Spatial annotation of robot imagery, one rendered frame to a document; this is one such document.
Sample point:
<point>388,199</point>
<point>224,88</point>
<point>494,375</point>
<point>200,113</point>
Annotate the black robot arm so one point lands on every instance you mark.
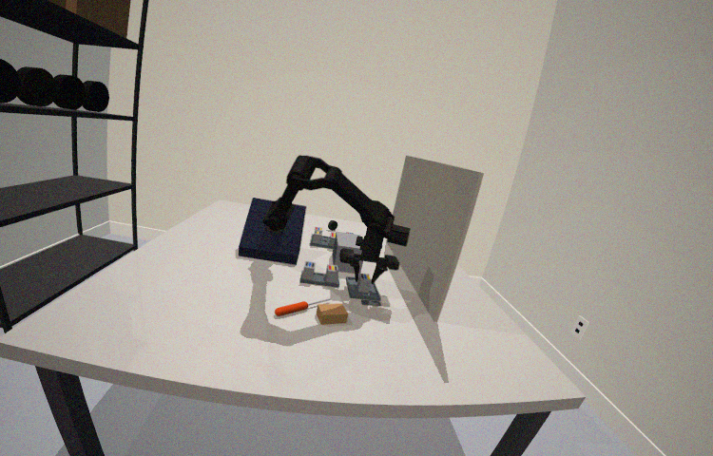
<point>374,214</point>

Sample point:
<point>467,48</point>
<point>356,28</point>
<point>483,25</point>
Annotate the orange-handled screwdriver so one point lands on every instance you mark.
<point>295,307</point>

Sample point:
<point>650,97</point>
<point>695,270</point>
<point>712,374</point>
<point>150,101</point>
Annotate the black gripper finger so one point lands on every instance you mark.
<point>378,272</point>
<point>356,268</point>

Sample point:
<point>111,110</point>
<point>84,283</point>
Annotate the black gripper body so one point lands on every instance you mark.
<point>370,252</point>

